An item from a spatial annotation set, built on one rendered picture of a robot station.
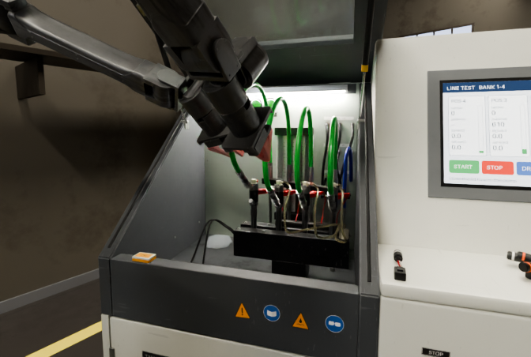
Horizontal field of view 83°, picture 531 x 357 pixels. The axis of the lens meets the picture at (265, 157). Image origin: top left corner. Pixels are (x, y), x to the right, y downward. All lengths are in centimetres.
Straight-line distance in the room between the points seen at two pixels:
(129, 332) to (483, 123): 107
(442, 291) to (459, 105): 49
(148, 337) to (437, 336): 67
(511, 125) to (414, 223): 35
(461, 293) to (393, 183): 31
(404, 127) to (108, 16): 265
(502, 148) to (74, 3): 286
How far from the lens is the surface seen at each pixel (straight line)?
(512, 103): 101
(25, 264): 292
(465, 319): 75
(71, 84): 286
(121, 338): 101
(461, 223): 93
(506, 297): 75
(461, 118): 95
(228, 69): 45
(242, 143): 52
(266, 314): 76
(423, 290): 71
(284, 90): 116
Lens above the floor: 129
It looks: 6 degrees down
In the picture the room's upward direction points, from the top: straight up
